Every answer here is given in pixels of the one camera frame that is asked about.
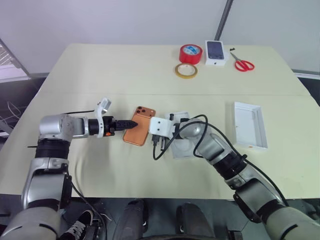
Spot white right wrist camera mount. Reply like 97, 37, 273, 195
148, 116, 174, 139

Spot red handled scissors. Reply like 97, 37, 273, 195
229, 49, 256, 73

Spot white phone box lid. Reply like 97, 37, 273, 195
233, 100, 269, 152

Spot grey window frame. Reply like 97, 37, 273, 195
0, 37, 32, 81

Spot white printed phone box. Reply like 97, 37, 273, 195
204, 39, 231, 68

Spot red tape roll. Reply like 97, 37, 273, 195
178, 44, 203, 66

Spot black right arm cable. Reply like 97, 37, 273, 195
150, 114, 291, 207

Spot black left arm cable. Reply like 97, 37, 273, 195
63, 107, 108, 240

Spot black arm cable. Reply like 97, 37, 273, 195
63, 107, 108, 240
150, 114, 291, 207

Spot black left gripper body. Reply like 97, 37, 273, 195
102, 115, 119, 137

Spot black and white sneaker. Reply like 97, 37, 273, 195
59, 209, 95, 240

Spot orange smartphone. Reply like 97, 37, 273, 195
122, 105, 157, 146

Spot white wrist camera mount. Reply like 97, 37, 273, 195
148, 116, 174, 139
95, 98, 114, 139

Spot white loose cables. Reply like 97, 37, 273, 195
0, 99, 26, 126

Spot yellow tape roll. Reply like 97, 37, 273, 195
174, 62, 199, 81

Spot dark rounded shape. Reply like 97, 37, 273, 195
121, 198, 149, 240
175, 202, 216, 240

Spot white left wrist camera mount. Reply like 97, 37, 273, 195
95, 98, 114, 139

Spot grey metal pole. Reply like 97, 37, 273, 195
214, 0, 235, 42

